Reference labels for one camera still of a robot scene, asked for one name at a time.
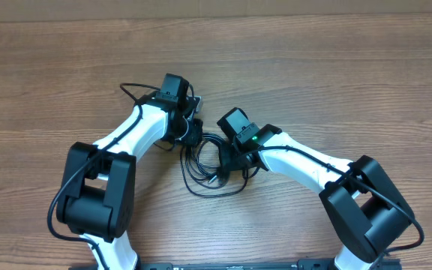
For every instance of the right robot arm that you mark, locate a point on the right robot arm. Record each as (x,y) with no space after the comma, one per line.
(365,208)

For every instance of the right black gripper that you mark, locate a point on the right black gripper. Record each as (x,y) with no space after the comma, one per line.
(229,164)

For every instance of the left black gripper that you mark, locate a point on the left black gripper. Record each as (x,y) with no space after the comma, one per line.
(196,135)

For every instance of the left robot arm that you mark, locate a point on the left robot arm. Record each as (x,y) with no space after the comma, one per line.
(95,202)

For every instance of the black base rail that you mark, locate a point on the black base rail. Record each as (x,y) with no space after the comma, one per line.
(302,264)

